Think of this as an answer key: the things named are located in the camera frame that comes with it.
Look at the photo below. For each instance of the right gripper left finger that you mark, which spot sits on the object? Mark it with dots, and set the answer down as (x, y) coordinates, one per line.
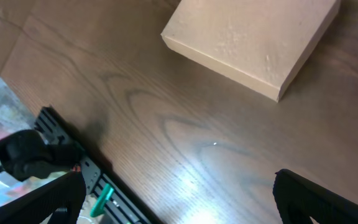
(60, 199)

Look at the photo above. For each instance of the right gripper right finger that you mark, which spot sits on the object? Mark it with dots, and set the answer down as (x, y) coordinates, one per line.
(300, 200)

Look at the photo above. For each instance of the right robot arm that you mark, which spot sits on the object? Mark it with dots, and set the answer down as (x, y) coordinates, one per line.
(24, 154)

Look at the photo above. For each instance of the green clamp lever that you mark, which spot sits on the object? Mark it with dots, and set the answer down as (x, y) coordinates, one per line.
(98, 207)

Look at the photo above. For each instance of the open cardboard box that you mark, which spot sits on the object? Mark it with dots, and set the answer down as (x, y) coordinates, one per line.
(261, 44)

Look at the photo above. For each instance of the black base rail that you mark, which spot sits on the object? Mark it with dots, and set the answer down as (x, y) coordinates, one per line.
(85, 161)

